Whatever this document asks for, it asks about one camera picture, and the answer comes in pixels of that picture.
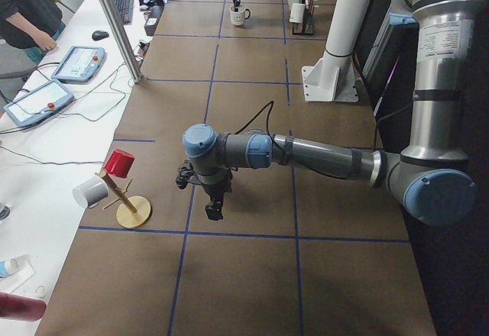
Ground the teach pendant tablet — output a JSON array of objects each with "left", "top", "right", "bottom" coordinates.
[
  {"left": 3, "top": 80, "right": 74, "bottom": 127},
  {"left": 52, "top": 46, "right": 105, "bottom": 84}
]

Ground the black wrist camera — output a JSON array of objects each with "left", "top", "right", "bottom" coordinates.
[{"left": 175, "top": 160, "right": 195, "bottom": 189}]

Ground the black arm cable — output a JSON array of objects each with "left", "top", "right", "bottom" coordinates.
[{"left": 232, "top": 101, "right": 277, "bottom": 138}]

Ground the white smiley face mug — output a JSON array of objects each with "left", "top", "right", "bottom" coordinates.
[{"left": 229, "top": 5, "right": 251, "bottom": 27}]

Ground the black wire mug rack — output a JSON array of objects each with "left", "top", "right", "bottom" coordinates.
[{"left": 291, "top": 0, "right": 317, "bottom": 36}]

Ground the far teach pendant tablet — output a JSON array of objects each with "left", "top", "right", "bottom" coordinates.
[{"left": 52, "top": 46, "right": 105, "bottom": 84}]

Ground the white cup on tree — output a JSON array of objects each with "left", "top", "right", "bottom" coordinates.
[{"left": 73, "top": 176, "right": 108, "bottom": 208}]

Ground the white blue tube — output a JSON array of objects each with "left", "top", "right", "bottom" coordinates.
[{"left": 0, "top": 258, "right": 19, "bottom": 279}]

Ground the white HOME mug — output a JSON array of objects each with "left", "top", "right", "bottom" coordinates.
[{"left": 289, "top": 2, "right": 306, "bottom": 24}]

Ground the white pole mount base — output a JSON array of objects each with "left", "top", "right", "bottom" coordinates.
[{"left": 302, "top": 0, "right": 370, "bottom": 103}]

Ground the white side table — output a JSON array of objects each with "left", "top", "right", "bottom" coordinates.
[{"left": 0, "top": 0, "right": 154, "bottom": 336}]

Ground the person in dark shirt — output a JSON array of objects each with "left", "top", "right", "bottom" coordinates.
[{"left": 1, "top": 0, "right": 65, "bottom": 64}]

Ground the dark red bottle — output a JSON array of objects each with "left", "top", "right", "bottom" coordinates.
[{"left": 1, "top": 292, "right": 47, "bottom": 321}]

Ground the black keyboard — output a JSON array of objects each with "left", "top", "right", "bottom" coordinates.
[{"left": 113, "top": 0, "right": 134, "bottom": 24}]

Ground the black computer mouse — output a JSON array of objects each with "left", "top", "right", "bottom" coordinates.
[{"left": 92, "top": 31, "right": 109, "bottom": 41}]

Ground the near teach pendant tablet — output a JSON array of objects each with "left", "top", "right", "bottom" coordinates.
[{"left": 3, "top": 80, "right": 74, "bottom": 127}]

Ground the aluminium frame post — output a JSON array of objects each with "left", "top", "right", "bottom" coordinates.
[{"left": 99, "top": 0, "right": 143, "bottom": 84}]

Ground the wooden mug tree stand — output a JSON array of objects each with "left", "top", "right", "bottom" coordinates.
[{"left": 96, "top": 170, "right": 152, "bottom": 229}]

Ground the red cup on tree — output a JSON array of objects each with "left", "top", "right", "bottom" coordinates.
[{"left": 103, "top": 149, "right": 134, "bottom": 179}]

